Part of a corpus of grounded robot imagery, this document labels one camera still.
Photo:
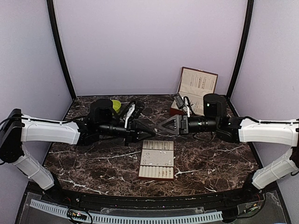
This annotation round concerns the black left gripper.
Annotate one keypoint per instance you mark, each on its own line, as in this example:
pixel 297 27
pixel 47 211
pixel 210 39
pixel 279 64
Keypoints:
pixel 132 130

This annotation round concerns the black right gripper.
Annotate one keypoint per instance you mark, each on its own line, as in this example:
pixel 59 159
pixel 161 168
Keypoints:
pixel 181 128

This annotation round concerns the beige jewelry tray insert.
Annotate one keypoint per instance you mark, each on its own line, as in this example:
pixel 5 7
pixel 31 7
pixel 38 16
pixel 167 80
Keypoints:
pixel 157 160

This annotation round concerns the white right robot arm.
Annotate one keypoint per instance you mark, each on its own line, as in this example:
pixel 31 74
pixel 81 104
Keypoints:
pixel 243 129

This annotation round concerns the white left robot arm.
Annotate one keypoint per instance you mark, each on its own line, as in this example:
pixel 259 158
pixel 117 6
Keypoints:
pixel 102 120

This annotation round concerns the red wooden jewelry box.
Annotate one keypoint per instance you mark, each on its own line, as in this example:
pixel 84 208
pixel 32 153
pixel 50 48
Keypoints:
pixel 194 84

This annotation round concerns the green plastic bowl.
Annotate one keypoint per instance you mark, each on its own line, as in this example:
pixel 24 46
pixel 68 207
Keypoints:
pixel 116 105

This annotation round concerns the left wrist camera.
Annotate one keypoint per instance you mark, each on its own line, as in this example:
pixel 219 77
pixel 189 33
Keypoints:
pixel 134 110

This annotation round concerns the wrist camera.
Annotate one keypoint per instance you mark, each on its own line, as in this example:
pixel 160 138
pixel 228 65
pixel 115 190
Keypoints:
pixel 134 110
pixel 184 104

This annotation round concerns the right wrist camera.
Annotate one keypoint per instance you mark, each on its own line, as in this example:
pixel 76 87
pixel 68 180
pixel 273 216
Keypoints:
pixel 184 104

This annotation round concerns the white slotted cable duct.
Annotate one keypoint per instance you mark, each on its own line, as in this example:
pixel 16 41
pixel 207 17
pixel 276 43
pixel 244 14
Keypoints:
pixel 119 216

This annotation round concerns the black front table rail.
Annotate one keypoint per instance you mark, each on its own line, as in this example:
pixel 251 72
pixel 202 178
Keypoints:
pixel 223 200

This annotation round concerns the black right frame post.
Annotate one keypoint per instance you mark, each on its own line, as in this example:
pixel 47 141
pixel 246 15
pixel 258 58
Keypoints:
pixel 242 47

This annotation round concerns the black frame post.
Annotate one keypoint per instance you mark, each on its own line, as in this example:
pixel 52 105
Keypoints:
pixel 242 47
pixel 59 48

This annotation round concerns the black left frame post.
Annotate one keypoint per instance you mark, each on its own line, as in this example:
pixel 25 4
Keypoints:
pixel 59 48

